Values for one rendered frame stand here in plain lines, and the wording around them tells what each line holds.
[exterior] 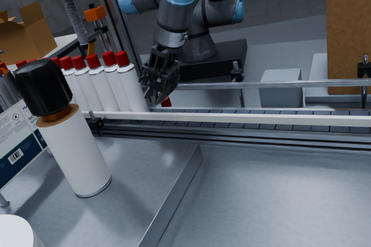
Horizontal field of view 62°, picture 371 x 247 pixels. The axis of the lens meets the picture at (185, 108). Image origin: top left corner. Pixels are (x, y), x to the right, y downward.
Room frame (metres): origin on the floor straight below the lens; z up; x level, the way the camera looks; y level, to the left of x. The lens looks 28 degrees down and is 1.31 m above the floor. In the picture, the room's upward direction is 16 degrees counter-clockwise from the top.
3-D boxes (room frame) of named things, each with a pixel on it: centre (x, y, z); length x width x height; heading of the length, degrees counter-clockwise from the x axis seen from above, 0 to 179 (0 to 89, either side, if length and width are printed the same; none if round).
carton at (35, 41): (2.56, 1.09, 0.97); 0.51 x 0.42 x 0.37; 164
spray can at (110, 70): (0.86, 0.17, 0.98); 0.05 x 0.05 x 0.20
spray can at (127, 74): (0.82, 0.13, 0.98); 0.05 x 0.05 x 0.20
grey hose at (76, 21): (1.02, 0.26, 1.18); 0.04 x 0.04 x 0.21
